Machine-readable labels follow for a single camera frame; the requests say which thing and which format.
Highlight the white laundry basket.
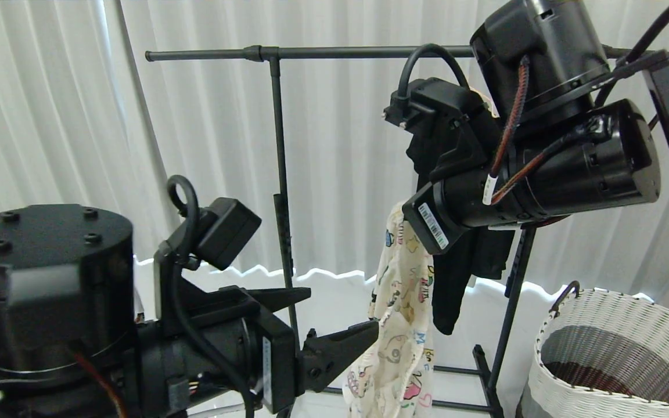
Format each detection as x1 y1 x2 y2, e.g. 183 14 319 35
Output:
520 282 669 418

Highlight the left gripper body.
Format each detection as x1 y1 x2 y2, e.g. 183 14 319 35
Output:
0 284 303 418

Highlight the cream printed garment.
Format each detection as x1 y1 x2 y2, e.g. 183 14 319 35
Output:
343 200 435 418

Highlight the black t-shirt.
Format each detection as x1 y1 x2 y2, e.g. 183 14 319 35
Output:
405 104 515 336

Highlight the white curtain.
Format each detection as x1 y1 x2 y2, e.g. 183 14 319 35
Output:
0 0 669 302

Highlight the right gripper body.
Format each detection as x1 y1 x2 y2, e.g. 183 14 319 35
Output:
402 99 661 255

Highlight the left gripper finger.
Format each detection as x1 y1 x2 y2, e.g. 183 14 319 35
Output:
236 286 312 314
303 321 380 395

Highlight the black clothes rack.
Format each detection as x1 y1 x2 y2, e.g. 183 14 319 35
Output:
145 44 669 418

